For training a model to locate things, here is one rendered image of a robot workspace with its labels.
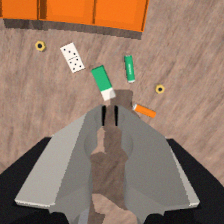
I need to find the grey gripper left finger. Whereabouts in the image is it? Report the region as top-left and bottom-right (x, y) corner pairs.
(0, 104), (106, 224)

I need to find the orange aa battery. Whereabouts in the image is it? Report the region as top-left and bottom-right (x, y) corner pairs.
(133, 103), (156, 118)

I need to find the orange bin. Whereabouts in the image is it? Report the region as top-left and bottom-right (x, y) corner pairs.
(0, 0), (149, 32)

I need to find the brass hex nut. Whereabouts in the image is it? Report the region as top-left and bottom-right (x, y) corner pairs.
(35, 41), (46, 51)
(155, 84), (165, 93)

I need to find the white domino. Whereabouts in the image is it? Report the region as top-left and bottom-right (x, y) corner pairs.
(61, 42), (85, 73)

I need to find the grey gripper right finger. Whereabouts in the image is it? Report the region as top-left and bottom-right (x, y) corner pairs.
(114, 105), (224, 224)

